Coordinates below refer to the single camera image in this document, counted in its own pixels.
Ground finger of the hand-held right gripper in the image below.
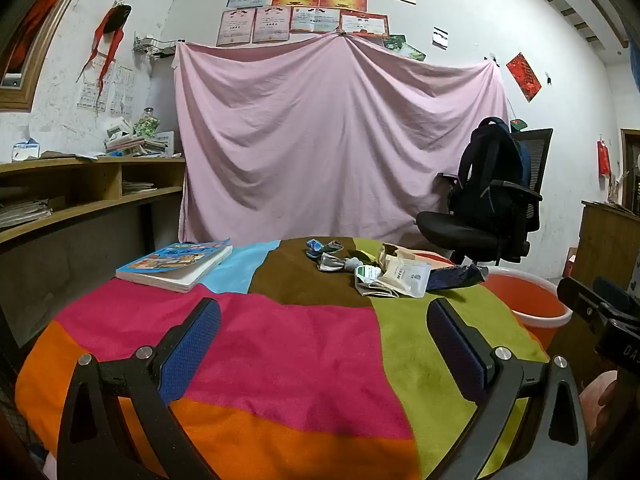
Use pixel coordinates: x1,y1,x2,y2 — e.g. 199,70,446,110
592,275,638,313
556,276,608,333

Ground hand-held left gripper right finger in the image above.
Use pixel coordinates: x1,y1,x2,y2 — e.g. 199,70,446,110
426,298,588,480

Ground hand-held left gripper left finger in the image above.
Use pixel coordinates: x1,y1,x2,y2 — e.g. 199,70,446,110
57,297,223,480

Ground orange bucket with white rim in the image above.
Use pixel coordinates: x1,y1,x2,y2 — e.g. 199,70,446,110
477,266,574,343

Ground dark blue wrapper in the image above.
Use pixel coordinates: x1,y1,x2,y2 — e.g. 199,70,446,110
425,264,488,292

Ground white pouch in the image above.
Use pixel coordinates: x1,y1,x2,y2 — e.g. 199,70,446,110
375,260,432,298

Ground printed paper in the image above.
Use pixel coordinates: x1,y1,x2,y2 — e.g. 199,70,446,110
356,281,401,300

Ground beige paper bag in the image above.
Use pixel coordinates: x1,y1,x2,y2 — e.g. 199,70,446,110
377,243,423,268

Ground green white packet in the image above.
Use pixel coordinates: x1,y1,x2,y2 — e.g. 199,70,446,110
354,264,383,291

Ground grey silver wrapper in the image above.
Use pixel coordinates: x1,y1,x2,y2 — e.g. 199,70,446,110
316,252,351,272

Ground person's right hand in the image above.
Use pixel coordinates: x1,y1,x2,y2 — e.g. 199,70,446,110
579,370,621,443

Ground wooden cabinet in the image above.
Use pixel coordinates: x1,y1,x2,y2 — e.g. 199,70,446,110
565,200,640,286

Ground blue cartoon cover book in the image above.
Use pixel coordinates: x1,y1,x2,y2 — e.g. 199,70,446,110
115,238,234,294

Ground multicolour patchwork blanket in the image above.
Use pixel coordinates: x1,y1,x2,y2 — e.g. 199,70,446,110
15,236,551,480

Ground black office chair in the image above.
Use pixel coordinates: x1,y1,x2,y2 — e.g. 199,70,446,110
416,127,554,267

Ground red hanging ornament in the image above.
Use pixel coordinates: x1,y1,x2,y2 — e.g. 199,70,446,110
596,139,613,177

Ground dark blue backpack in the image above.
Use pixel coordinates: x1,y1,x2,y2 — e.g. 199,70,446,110
450,116,531,233

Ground wooden shelf desk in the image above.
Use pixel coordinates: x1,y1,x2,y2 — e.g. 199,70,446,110
0,155,187,351

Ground stack of books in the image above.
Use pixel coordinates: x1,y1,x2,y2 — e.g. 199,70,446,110
105,130,176,157

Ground glass candy jar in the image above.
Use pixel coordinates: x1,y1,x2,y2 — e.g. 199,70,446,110
132,106,161,138

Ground loose papers on desk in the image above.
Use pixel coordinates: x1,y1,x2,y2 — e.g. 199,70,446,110
40,150,101,161

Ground pink hanging bed sheet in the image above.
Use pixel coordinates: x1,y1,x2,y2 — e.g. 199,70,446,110
172,30,511,256

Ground red hanging scarf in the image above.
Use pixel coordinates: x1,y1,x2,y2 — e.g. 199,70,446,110
76,5,132,111

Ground dark hanging cap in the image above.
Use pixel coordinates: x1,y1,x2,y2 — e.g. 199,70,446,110
102,4,132,35

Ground wooden door frame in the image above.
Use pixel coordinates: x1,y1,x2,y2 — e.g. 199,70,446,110
620,128,640,211

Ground red paper wall decoration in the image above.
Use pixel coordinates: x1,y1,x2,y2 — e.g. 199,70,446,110
506,52,543,103

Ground white wall chart sheet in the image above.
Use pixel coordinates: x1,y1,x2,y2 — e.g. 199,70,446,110
76,52,117,113
111,65,136,113

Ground metal wire wall rack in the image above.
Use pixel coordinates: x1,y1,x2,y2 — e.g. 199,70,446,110
132,32,187,61

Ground group of wall certificates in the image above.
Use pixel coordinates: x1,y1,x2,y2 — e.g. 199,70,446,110
216,0,417,47

